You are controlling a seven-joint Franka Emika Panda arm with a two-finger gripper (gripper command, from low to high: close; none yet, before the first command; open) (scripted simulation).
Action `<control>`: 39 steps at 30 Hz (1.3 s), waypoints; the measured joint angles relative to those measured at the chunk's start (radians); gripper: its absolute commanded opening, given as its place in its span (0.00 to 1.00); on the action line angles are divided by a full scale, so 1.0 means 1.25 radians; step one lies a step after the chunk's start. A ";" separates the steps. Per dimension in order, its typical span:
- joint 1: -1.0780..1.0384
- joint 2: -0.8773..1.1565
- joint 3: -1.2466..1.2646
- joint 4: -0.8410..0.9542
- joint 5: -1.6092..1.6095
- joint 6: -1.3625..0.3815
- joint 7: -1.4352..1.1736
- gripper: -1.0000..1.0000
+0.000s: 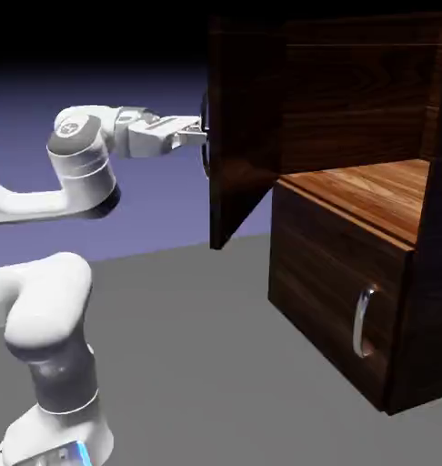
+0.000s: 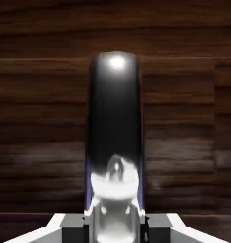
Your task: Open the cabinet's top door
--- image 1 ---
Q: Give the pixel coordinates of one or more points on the dark wood cabinet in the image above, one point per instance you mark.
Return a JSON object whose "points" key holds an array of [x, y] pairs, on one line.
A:
{"points": [[352, 109]]}

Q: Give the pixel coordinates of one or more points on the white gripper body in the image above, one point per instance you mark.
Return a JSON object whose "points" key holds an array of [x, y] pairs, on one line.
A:
{"points": [[148, 140]]}

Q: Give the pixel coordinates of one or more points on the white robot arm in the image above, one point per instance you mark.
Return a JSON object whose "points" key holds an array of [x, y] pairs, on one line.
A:
{"points": [[79, 171]]}

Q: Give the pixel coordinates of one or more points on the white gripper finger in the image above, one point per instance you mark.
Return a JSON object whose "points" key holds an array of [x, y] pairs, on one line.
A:
{"points": [[193, 126], [192, 138]]}

